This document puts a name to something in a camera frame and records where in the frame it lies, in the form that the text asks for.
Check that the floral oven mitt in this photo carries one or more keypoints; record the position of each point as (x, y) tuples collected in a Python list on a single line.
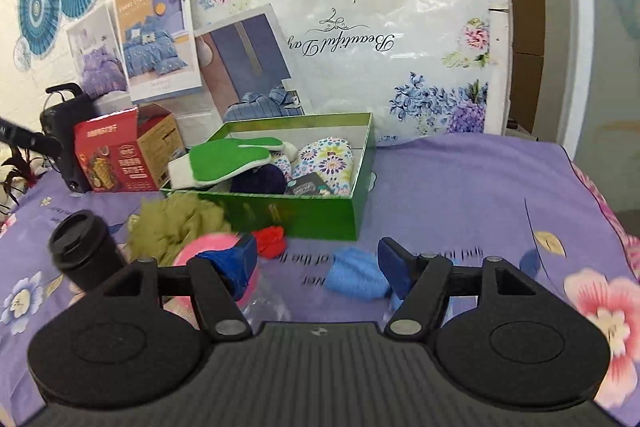
[(331, 159)]

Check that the olive green fluffy cloth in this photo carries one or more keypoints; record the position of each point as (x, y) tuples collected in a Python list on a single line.
[(163, 227)]

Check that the black portable speaker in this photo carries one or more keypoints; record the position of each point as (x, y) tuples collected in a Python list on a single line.
[(59, 121)]

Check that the red fabric flower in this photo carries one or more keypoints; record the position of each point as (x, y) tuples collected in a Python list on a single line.
[(270, 242)]

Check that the red snack box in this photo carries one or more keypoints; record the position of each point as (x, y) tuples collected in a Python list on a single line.
[(128, 151)]

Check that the dark packet in box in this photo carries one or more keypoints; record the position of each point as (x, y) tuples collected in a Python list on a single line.
[(310, 184)]

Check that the green white slipper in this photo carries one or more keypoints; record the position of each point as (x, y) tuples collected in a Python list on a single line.
[(217, 161)]

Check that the dark navy yarn ball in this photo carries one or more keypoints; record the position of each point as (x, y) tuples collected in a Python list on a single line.
[(266, 179)]

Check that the blue bedroom picture card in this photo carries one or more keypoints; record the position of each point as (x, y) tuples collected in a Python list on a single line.
[(243, 66)]

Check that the floral white bedding package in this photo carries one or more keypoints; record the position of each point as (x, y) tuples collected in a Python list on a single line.
[(420, 67)]

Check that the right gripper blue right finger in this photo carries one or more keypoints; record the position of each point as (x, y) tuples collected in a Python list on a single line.
[(400, 268)]

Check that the pink ball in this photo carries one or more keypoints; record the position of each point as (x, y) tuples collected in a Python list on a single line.
[(215, 256)]

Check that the purple bedding poster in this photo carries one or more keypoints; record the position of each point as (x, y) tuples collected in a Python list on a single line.
[(95, 52)]

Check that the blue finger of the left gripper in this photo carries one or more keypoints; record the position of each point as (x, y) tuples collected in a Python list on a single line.
[(37, 142)]

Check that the green open cardboard box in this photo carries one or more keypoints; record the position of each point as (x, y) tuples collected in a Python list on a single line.
[(331, 217)]

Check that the blue bedding poster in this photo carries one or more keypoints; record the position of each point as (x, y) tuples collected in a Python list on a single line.
[(158, 48)]

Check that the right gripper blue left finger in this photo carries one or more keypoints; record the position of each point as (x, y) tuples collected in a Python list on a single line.
[(235, 264)]

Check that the light blue knitted item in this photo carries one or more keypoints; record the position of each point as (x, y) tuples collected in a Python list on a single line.
[(356, 274)]

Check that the black coffee cup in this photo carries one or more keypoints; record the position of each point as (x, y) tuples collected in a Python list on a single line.
[(83, 249)]

